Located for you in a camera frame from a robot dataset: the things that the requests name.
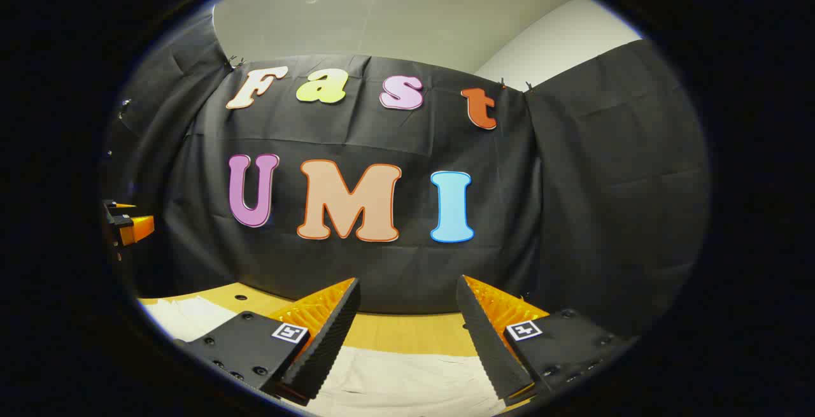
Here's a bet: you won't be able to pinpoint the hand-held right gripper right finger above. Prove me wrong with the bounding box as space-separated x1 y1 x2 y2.
456 275 637 408

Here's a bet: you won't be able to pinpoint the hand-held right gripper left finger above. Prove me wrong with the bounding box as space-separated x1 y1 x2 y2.
172 277 362 408

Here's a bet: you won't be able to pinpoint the white jeans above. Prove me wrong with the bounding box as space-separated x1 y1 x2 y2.
143 296 510 417

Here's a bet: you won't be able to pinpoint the black backdrop cloth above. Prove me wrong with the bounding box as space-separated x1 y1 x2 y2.
102 6 711 341

